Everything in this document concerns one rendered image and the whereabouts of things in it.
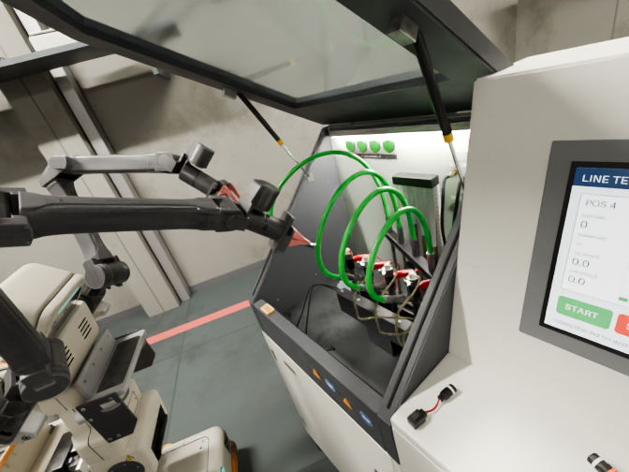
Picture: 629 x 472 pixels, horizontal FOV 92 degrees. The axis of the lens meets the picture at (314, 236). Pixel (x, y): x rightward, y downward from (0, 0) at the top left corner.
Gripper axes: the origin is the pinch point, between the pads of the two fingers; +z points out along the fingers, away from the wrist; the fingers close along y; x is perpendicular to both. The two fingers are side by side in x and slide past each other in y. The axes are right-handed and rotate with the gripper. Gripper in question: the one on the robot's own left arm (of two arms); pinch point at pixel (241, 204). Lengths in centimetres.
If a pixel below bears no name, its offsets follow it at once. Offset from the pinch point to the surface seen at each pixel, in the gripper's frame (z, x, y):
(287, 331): 33.1, 26.3, -7.2
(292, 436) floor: 77, 106, 39
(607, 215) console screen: 54, -39, -49
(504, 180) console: 44, -39, -38
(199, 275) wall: -33, 142, 204
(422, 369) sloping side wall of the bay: 57, 2, -35
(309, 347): 39.3, 22.7, -15.4
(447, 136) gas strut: 33, -41, -32
